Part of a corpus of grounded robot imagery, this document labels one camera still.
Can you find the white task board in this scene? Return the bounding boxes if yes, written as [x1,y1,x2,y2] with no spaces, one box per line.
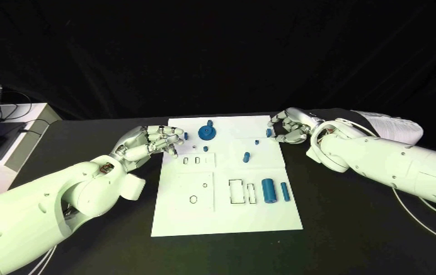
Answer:
[150,115,304,237]

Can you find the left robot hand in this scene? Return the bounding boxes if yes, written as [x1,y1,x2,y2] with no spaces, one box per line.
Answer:
[110,125,188,162]

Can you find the blue gear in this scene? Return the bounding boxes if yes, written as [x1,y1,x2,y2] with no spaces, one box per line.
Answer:
[198,125,217,141]

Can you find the thick blue cylinder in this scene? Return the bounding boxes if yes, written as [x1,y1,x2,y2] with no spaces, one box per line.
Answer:
[261,178,280,204]

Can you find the white desk with equipment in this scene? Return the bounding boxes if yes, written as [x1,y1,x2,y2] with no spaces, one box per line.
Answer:
[0,85,64,193]

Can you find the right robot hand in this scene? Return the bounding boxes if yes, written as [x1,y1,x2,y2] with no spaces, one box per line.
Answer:
[270,107,324,144]

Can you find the white ribbed cover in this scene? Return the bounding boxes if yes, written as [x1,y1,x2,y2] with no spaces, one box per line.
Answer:
[350,110,425,146]

